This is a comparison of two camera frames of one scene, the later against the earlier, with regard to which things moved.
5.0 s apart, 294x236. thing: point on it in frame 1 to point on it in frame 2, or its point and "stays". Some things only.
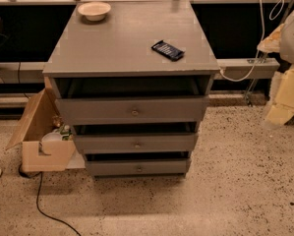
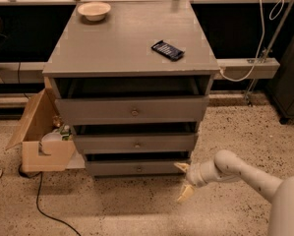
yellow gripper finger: (290, 96) to (186, 194)
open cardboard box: (39, 155) stays
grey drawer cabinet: (134, 87) stays
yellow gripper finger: (271, 44) to (183, 166)
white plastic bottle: (62, 133) stays
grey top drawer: (132, 108) stays
